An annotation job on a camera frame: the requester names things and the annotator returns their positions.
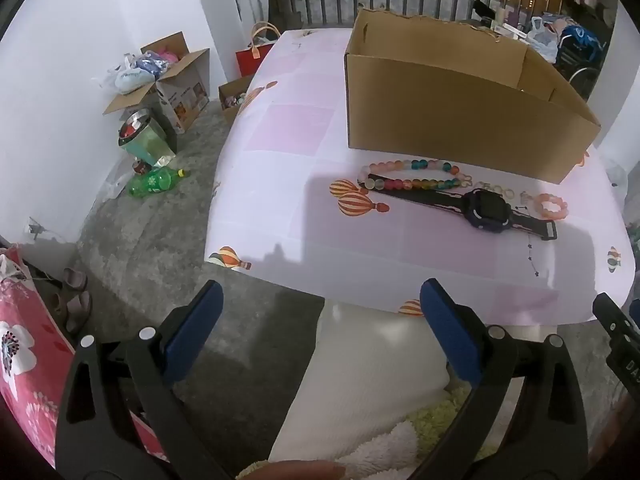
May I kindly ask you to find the green plastic bottle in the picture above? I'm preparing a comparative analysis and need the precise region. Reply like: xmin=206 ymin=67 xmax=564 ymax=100
xmin=127 ymin=167 xmax=191 ymax=197

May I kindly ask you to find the pink bead bracelet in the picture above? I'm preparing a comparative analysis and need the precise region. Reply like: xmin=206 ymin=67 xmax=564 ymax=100
xmin=532 ymin=192 xmax=569 ymax=220

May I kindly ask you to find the open printed cardboard box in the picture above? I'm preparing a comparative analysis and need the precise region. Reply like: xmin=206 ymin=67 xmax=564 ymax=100
xmin=102 ymin=31 xmax=211 ymax=136

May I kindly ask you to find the grey slipper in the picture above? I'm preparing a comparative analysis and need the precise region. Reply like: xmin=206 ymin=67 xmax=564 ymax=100
xmin=50 ymin=291 xmax=93 ymax=333
xmin=62 ymin=267 xmax=88 ymax=292

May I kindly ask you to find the dark blue smartwatch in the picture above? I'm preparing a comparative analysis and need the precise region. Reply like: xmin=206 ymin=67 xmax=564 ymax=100
xmin=366 ymin=174 xmax=558 ymax=242

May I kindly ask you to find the white fleece fabric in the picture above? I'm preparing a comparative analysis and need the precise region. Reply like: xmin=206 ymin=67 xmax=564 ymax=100
xmin=235 ymin=420 xmax=441 ymax=480

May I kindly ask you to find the green gift bag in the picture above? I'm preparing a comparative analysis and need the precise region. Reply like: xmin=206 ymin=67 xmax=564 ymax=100
xmin=122 ymin=120 xmax=177 ymax=168

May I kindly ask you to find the blue bundle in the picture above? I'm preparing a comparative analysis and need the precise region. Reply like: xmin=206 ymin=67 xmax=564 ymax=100
xmin=136 ymin=50 xmax=168 ymax=78

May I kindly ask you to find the person's left hand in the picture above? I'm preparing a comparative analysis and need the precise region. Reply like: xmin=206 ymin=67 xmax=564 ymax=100
xmin=250 ymin=460 xmax=347 ymax=480

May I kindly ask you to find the pink floral blanket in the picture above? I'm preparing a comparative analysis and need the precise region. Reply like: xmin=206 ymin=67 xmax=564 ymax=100
xmin=0 ymin=245 xmax=168 ymax=468

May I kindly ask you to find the person's left leg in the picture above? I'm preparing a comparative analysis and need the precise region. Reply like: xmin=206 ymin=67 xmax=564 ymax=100
xmin=270 ymin=300 xmax=451 ymax=466

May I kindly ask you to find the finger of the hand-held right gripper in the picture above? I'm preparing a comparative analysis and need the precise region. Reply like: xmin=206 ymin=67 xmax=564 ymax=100
xmin=591 ymin=291 xmax=640 ymax=397

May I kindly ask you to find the multicolour bead bracelet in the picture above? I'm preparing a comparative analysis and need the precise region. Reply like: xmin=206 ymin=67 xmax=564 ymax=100
xmin=357 ymin=158 xmax=461 ymax=192

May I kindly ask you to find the small brown cardboard box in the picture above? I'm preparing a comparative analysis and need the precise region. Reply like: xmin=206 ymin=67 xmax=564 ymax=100
xmin=218 ymin=75 xmax=256 ymax=123

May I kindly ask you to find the red gift bag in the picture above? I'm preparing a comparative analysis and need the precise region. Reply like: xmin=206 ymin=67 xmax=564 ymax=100
xmin=235 ymin=21 xmax=281 ymax=78

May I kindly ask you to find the white knotted plastic bag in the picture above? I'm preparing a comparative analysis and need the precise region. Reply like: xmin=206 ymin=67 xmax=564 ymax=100
xmin=527 ymin=16 xmax=560 ymax=61

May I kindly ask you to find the wheelchair with blue cloth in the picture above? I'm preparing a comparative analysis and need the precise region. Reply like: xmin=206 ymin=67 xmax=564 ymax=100
xmin=555 ymin=22 xmax=613 ymax=101

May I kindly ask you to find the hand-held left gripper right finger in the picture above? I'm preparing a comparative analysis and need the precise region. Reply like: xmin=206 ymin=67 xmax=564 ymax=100
xmin=419 ymin=277 xmax=591 ymax=480

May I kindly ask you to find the large brown cardboard box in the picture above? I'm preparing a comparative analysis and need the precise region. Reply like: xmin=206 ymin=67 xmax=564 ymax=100
xmin=344 ymin=8 xmax=602 ymax=185

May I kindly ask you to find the yellow-green fluffy cushion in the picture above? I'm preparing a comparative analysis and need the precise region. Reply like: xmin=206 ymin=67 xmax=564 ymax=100
xmin=405 ymin=385 xmax=481 ymax=441

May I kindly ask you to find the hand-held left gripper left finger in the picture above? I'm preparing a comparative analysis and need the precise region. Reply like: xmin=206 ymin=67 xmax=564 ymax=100
xmin=54 ymin=279 xmax=236 ymax=480

